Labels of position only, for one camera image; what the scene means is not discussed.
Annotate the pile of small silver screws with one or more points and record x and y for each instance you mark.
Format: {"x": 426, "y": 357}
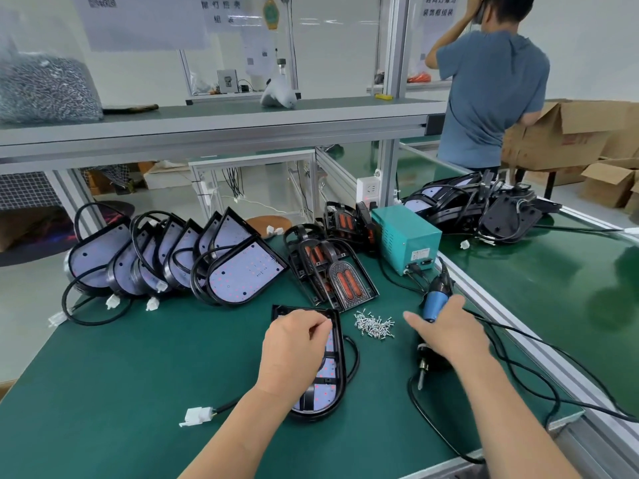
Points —
{"x": 373, "y": 325}

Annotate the stack of black reflector covers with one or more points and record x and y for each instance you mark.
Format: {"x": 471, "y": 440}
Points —
{"x": 344, "y": 284}

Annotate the white wall socket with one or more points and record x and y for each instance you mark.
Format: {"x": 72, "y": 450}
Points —
{"x": 368, "y": 190}

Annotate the person's right forearm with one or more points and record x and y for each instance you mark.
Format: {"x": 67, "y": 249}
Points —
{"x": 509, "y": 424}

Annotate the person's right thumb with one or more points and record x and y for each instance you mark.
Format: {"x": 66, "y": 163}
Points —
{"x": 418, "y": 324}

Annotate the person's left hand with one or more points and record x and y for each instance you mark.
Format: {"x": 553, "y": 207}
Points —
{"x": 289, "y": 354}

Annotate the yellow hanging tag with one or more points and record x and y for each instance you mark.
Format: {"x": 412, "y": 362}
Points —
{"x": 270, "y": 14}

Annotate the pile of assembled black lamps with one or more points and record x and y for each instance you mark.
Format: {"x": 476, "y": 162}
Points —
{"x": 499, "y": 214}

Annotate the row of black lamp modules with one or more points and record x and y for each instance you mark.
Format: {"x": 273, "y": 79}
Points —
{"x": 239, "y": 274}

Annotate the teal power supply box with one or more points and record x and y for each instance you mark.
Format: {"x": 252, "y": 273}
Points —
{"x": 404, "y": 239}

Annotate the small open cardboard box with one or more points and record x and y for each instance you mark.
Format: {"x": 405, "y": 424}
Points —
{"x": 606, "y": 184}

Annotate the person's right hand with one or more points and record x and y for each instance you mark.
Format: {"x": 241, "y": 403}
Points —
{"x": 457, "y": 339}

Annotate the small grey device box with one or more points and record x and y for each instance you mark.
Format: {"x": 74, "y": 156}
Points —
{"x": 227, "y": 80}

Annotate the clear bag of metal parts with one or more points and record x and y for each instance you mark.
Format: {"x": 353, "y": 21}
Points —
{"x": 47, "y": 92}

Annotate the blue black electric screwdriver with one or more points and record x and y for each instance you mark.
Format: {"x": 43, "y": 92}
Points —
{"x": 433, "y": 304}

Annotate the white crumpled cloth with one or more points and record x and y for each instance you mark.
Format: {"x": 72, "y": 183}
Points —
{"x": 279, "y": 94}

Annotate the person's left fingers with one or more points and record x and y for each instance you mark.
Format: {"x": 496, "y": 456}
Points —
{"x": 317, "y": 326}

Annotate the large white paper sheet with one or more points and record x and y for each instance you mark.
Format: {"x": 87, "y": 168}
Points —
{"x": 140, "y": 19}

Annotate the person's left forearm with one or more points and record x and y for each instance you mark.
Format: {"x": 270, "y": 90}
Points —
{"x": 234, "y": 438}

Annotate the white paper sign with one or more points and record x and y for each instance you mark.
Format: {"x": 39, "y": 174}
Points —
{"x": 439, "y": 17}
{"x": 222, "y": 9}

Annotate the large open cardboard box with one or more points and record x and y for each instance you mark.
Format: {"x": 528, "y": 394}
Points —
{"x": 559, "y": 139}

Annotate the brown round stool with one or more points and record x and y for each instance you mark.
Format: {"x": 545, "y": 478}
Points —
{"x": 269, "y": 225}

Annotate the orange object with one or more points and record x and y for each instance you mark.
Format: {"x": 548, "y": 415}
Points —
{"x": 418, "y": 77}

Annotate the aluminium frame post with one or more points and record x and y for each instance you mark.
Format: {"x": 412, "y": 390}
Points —
{"x": 397, "y": 94}

